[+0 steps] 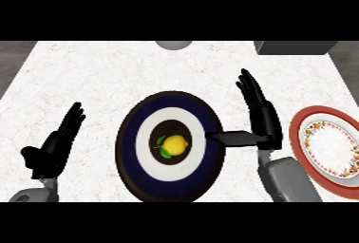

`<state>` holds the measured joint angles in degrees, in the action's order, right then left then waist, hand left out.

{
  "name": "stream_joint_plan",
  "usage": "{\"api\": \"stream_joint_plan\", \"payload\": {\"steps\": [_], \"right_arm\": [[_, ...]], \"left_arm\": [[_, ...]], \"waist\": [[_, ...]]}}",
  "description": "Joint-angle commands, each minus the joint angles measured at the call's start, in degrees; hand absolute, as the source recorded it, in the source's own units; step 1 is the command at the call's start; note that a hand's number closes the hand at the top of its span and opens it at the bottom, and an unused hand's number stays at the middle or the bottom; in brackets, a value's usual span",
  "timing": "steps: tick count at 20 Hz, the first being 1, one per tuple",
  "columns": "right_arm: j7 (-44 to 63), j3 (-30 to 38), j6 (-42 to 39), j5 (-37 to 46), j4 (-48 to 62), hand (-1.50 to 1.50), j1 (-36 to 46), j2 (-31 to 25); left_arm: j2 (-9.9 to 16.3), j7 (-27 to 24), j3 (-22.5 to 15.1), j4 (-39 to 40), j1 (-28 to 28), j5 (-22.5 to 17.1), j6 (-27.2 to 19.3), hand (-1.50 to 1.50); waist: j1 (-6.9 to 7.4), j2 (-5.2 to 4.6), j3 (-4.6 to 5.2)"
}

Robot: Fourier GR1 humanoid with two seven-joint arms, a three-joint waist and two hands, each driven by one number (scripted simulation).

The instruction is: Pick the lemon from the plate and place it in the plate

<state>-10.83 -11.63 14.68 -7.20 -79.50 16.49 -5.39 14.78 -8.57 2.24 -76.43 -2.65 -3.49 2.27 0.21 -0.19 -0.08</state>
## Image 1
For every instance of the dark grey box appliance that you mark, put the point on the dark grey box appliance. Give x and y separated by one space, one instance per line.
294 47

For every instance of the yellow lemon with green leaves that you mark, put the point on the yellow lemon with green leaves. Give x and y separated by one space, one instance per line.
173 145

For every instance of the red rimmed floral plate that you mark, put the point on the red rimmed floral plate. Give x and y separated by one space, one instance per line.
328 148

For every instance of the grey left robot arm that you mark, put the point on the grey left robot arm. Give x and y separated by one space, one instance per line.
38 191

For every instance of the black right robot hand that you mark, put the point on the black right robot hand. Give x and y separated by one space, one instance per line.
261 120

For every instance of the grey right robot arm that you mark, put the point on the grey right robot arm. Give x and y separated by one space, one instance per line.
288 178

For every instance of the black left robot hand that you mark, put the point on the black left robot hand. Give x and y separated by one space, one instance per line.
56 148

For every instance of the dark blue and white plate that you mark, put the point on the dark blue and white plate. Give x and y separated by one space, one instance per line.
168 146

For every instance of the grey round object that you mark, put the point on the grey round object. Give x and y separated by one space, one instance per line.
173 45

